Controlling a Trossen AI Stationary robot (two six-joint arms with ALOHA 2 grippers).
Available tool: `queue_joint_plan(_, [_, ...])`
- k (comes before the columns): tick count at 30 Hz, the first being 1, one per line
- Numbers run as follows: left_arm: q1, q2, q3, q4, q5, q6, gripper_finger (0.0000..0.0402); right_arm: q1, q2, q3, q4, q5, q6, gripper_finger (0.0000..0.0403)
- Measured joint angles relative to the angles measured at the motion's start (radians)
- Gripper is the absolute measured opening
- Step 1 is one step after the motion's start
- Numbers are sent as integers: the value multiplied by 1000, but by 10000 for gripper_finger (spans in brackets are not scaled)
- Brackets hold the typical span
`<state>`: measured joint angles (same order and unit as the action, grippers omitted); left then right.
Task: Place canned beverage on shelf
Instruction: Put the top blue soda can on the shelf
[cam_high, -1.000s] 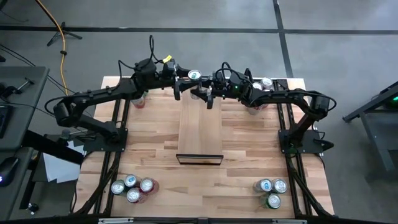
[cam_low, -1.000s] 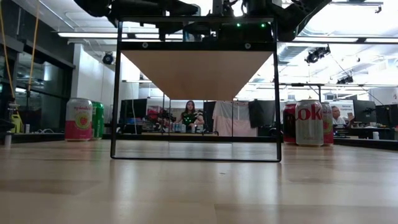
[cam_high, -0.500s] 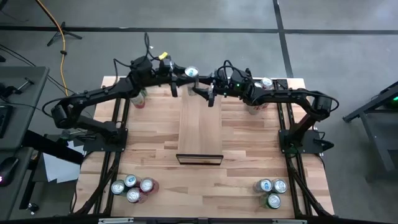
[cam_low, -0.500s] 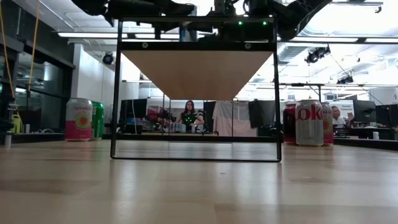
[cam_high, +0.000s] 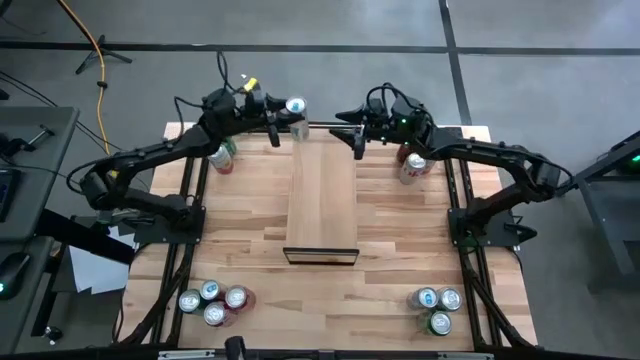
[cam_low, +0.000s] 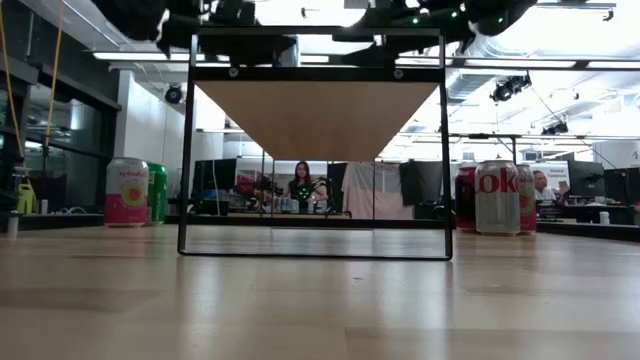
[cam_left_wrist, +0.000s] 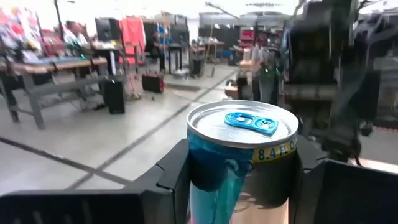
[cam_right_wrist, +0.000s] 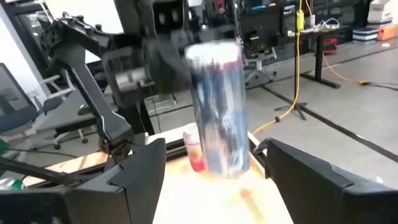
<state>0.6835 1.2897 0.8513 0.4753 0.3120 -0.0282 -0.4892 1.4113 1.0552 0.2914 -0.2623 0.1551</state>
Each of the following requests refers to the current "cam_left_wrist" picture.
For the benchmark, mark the wooden workbench grey legs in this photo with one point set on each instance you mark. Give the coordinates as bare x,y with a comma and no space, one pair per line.
40,67

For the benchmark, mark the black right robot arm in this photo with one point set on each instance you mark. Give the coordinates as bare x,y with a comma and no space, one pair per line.
311,53

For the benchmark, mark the black trash bin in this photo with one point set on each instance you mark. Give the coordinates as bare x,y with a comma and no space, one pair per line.
196,66

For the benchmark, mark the person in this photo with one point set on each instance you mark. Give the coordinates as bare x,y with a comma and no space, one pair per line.
74,35
155,46

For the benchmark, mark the black red case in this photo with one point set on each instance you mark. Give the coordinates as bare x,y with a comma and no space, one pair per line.
152,83

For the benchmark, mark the black monitor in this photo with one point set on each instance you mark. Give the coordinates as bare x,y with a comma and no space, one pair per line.
107,29

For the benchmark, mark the slim teal energy drink can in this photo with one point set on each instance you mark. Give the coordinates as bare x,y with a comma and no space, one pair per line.
217,155

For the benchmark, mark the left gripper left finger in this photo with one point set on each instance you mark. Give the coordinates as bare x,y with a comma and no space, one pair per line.
168,186

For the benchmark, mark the black speaker box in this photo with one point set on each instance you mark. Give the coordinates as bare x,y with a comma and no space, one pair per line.
114,96

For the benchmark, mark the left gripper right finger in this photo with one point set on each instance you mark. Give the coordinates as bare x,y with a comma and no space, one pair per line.
342,193

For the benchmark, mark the orange cloth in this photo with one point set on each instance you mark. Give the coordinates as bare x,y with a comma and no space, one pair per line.
133,34

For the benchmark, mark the black desk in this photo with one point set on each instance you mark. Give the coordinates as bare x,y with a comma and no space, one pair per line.
175,53

